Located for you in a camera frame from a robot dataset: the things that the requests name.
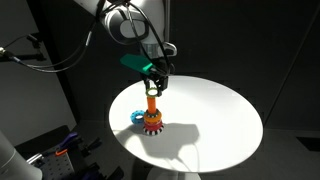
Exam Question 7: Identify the orange-yellow toothed ring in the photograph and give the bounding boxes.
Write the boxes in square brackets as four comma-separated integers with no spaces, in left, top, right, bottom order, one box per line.
[143,110,164,124]

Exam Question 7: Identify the orange clip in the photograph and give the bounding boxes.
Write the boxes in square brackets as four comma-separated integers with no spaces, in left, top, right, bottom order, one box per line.
[54,147,70,157]

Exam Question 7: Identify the white table pedestal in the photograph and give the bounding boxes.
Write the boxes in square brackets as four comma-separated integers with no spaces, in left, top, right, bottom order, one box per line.
[146,166,202,180]

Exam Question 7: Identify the black perforated breadboard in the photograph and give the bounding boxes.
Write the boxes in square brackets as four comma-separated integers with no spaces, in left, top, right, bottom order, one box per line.
[14,124,125,180]

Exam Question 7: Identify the black camera cable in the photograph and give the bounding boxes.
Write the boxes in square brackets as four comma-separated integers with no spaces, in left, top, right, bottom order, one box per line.
[0,0,176,76]

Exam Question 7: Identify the yellow-green toothed ring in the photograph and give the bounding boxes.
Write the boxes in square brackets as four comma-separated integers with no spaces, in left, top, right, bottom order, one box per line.
[145,87,160,99]

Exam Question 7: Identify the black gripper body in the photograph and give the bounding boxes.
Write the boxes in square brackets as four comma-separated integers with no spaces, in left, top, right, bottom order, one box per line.
[141,58,172,83]

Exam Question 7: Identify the grey vertical pole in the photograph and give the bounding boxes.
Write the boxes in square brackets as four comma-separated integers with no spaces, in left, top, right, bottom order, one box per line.
[164,0,171,44]

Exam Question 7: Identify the blue toothed ring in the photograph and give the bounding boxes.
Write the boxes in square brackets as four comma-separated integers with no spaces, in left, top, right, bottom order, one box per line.
[129,109,147,125]

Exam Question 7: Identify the silver metal bar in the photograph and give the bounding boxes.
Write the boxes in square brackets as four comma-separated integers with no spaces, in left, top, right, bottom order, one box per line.
[25,152,45,165]

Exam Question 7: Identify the black white striped base ring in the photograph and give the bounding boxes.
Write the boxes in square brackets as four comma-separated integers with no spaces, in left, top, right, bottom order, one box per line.
[143,123,165,137]

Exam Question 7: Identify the black clamp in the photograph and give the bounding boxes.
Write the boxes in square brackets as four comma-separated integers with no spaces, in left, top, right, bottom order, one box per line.
[79,135,103,157]

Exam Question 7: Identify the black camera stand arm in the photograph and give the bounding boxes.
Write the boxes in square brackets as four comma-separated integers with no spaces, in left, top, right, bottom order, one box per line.
[0,32,47,64]

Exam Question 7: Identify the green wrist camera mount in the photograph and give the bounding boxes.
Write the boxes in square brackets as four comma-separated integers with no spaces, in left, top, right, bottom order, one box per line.
[119,53,155,76]

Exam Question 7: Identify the small teal ring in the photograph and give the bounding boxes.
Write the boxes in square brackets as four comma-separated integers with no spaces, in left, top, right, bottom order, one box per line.
[145,108,160,117]

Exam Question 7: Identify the purple handled clamp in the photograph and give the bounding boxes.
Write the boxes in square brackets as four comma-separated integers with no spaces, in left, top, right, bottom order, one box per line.
[58,131,80,152]

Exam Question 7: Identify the red ring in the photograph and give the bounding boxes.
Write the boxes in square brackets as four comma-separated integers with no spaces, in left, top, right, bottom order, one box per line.
[143,120,165,132]

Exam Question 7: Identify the orange stand peg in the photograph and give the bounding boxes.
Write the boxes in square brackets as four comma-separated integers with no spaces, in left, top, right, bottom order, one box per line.
[146,95,158,115]

